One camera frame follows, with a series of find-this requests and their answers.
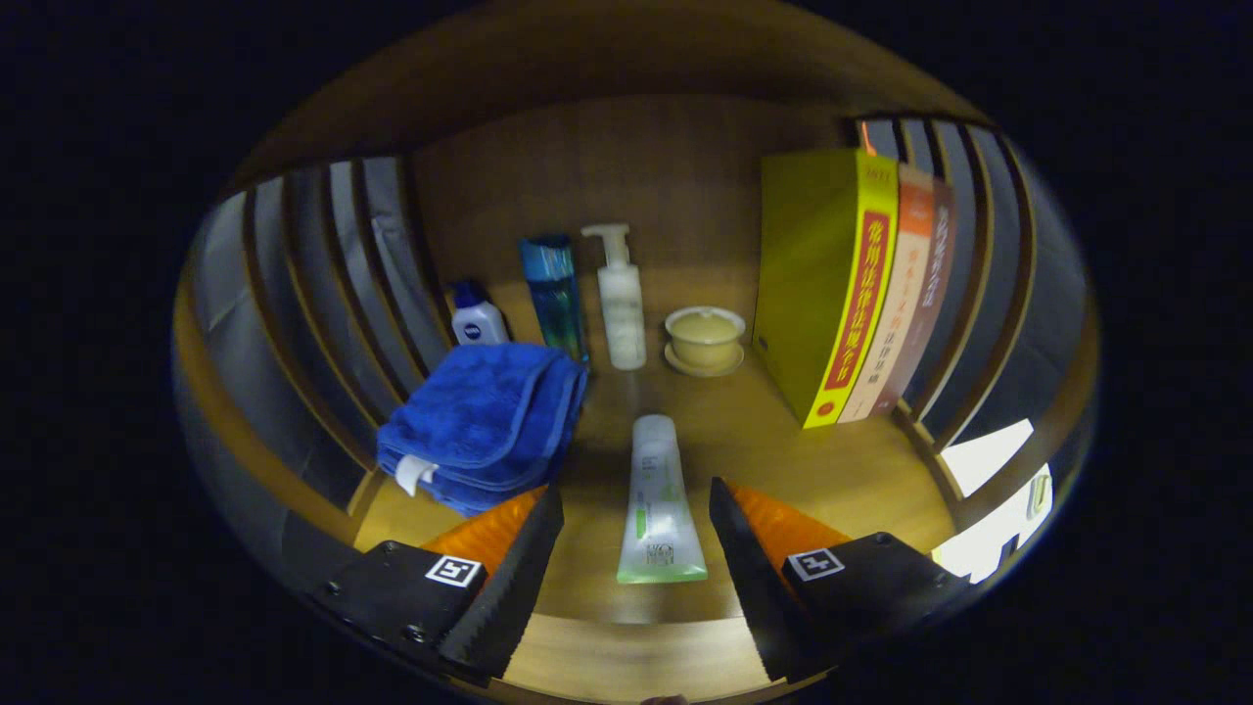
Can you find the beige lidded teacup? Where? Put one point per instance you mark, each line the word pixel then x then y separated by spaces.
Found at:
pixel 705 338

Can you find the wooden countertop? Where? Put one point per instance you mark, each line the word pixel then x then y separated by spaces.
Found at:
pixel 744 460

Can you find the orange and cream book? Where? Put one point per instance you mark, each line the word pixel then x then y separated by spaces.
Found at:
pixel 905 284

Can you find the wooden cabinet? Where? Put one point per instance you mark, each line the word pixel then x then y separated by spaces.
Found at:
pixel 636 166

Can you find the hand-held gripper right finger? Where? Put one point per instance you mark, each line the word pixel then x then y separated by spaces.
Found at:
pixel 759 587

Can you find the white and green tube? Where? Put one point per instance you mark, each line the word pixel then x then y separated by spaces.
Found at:
pixel 656 499

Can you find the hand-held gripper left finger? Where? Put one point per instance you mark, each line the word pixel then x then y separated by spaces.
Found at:
pixel 504 587

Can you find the blue glass bottle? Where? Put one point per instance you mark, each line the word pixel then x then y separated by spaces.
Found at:
pixel 553 294

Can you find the small pale green object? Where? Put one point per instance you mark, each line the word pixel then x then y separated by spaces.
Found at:
pixel 1038 499

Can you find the white pump bottle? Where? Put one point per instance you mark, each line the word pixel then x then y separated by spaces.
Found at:
pixel 624 313

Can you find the yellow book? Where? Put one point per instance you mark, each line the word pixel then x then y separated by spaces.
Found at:
pixel 812 284

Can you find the wooden drawer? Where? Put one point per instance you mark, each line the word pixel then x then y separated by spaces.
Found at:
pixel 636 656

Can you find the small white blue-capped bottle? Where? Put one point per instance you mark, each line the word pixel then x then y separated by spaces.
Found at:
pixel 480 323

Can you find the brown book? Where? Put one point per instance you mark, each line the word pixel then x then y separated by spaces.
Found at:
pixel 935 274

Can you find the blue folded towel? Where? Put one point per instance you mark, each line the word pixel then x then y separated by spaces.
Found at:
pixel 489 411

